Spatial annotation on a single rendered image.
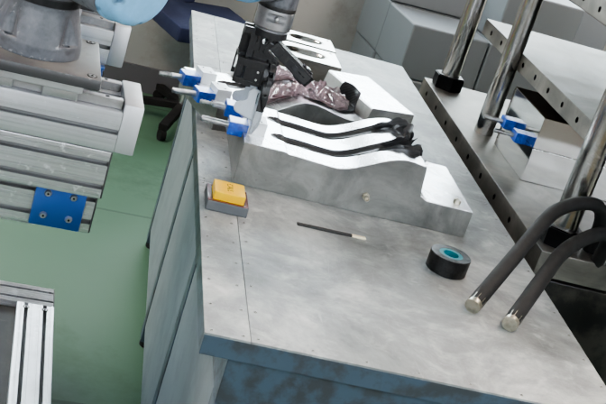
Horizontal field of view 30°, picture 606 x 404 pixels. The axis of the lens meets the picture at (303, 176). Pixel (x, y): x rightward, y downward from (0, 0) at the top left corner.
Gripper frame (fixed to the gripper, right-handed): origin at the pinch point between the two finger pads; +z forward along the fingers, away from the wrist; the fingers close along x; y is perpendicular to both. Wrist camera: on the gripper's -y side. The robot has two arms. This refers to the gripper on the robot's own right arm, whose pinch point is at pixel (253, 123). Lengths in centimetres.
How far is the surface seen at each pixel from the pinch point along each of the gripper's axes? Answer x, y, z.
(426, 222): 8.2, -39.2, 8.9
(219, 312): 64, 6, 11
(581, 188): -3, -74, -3
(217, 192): 23.7, 6.4, 7.1
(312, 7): -294, -56, 32
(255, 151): 8.2, -0.7, 2.8
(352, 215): 10.7, -23.1, 10.4
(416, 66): -210, -88, 27
